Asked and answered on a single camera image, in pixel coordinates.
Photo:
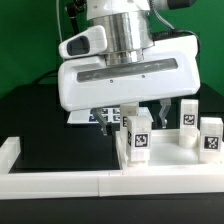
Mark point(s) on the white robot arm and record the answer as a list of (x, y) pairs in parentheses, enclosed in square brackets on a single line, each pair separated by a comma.
[(119, 60)]

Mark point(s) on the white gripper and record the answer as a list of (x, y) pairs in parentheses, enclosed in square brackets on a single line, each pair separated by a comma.
[(168, 69)]

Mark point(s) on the white AprilTag sheet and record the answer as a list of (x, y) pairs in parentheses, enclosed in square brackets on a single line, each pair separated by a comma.
[(111, 114)]

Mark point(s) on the white U-shaped fence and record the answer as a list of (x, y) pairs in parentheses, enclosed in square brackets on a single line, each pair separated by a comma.
[(168, 179)]

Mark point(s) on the white square tabletop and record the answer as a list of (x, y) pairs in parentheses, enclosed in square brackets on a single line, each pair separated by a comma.
[(165, 150)]

